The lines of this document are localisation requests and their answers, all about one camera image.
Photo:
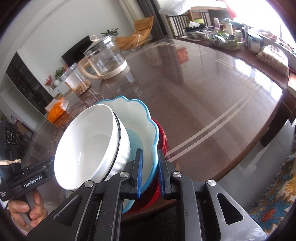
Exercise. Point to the basket of dark items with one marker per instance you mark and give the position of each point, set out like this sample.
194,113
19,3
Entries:
198,31

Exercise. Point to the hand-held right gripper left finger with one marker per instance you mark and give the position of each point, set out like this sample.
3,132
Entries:
139,173

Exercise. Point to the black flat television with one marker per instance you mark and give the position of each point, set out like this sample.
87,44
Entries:
74,52

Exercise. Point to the white bowl with patterned band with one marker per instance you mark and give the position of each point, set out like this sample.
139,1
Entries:
85,143

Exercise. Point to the bushy green potted plant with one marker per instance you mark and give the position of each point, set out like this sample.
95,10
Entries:
60,71

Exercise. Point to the red flowers in vase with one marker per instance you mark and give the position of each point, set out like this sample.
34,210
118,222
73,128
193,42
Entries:
48,81

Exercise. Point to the white ribbed black-rimmed bowl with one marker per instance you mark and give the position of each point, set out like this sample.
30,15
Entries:
123,148

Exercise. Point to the red flower-shaped plate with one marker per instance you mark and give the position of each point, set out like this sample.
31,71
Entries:
165,144
155,126
162,139

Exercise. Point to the white round container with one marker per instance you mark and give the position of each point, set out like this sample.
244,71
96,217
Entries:
254,44

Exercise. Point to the white pillow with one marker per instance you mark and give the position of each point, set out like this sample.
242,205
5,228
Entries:
175,7

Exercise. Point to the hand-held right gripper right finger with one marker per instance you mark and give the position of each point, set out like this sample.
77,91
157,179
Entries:
161,176

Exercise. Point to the orange lounge chair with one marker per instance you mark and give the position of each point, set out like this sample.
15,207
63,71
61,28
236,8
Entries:
138,30

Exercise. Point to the clear plastic snack jar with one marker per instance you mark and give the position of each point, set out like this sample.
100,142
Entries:
75,80

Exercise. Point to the grey curtain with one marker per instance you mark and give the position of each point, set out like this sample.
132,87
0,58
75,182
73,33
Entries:
152,18

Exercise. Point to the black glass display cabinet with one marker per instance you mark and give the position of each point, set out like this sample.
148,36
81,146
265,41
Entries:
25,85

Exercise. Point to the red cloth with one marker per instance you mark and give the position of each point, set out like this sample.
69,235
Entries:
230,8

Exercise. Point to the dark wooden crib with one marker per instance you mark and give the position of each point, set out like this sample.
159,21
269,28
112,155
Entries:
178,25

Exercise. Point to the patterned rug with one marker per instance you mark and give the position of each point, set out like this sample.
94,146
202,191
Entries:
275,197

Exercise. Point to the round white vase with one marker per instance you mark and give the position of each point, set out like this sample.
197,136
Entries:
56,82

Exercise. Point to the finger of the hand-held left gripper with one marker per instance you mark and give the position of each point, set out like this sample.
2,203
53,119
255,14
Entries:
44,163

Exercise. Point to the scalloped bowl with blue inside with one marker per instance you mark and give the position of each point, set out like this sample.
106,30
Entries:
141,120

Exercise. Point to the woven basket of bottles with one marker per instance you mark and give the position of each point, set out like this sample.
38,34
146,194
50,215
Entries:
225,40

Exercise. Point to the person's left hand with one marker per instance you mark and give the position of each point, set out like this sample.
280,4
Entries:
38,213

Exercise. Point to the orange tissue pack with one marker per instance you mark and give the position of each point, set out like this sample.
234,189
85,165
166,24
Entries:
56,111

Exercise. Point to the white television cabinet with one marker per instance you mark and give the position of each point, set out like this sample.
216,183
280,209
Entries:
57,90

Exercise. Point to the large potted green plant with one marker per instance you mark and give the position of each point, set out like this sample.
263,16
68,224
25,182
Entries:
109,32

